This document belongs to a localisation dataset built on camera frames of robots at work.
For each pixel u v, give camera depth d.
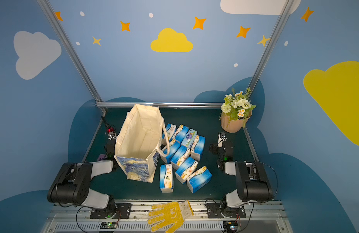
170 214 0.73
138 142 0.99
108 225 0.70
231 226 0.71
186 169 0.80
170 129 0.98
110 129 0.97
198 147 0.89
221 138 0.81
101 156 0.93
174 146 0.91
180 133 0.96
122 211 0.75
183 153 0.88
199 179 0.77
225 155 0.73
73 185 0.45
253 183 0.45
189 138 0.93
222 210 0.68
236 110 0.84
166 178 0.77
